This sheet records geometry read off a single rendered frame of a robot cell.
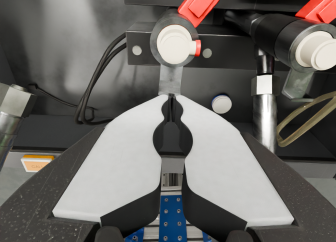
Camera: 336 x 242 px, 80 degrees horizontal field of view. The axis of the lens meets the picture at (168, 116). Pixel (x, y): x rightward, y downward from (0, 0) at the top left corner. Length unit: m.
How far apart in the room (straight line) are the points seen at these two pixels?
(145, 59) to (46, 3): 0.24
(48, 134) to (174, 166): 0.25
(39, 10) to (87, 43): 0.09
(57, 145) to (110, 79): 0.16
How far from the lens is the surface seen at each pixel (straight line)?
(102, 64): 0.24
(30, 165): 0.43
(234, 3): 0.24
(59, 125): 0.48
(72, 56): 0.43
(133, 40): 0.24
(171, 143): 0.39
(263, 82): 0.18
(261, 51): 0.19
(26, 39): 0.47
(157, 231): 0.75
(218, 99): 0.42
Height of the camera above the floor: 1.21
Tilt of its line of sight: 58 degrees down
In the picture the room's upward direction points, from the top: 179 degrees counter-clockwise
